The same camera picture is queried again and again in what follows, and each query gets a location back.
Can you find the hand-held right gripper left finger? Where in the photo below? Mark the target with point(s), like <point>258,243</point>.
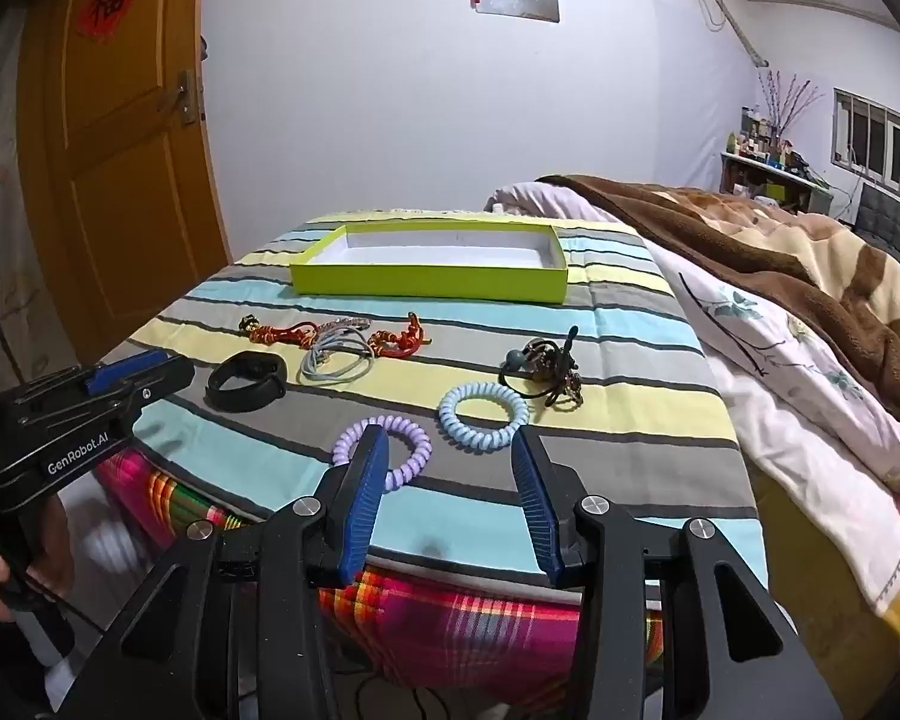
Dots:
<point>364,499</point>

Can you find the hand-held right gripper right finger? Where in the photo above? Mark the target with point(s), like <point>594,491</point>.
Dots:
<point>534,499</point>

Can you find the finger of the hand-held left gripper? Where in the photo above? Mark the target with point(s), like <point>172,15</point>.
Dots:
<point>127,375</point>

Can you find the black watch band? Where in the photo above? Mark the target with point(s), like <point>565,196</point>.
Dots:
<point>229,390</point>

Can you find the green cardboard box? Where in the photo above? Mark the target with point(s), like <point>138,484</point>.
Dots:
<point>420,281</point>

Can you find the striped bed sheet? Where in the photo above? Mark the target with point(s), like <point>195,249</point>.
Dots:
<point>607,465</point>

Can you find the gold and dark brooch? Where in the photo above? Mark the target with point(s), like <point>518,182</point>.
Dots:
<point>250,325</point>

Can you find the pink plaid blanket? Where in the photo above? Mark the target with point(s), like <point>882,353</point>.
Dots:
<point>450,630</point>

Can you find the wooden door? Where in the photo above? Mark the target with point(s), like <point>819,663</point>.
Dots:
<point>120,202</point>

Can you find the pink rhinestone hair clip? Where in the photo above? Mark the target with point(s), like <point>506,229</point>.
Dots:
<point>341,326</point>

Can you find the floral white quilt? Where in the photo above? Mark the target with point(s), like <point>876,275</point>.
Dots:
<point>757,345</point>

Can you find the metal door latch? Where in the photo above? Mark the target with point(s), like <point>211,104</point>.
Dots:
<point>186,96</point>

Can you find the brown fleece blanket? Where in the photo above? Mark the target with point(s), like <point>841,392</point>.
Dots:
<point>720,240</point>

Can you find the white desk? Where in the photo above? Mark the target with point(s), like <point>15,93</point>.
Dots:
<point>780,180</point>

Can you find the group of bottles on desk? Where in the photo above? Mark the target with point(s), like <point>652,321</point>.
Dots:
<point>757,139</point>

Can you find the black chair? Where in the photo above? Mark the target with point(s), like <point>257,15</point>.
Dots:
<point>885,221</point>

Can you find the purple branches in vase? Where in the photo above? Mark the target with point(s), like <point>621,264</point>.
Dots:
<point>787,101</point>

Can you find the window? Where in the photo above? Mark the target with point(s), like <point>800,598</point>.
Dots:
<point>877,142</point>

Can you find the white wall pipe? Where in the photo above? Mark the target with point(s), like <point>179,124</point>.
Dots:
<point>727,15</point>

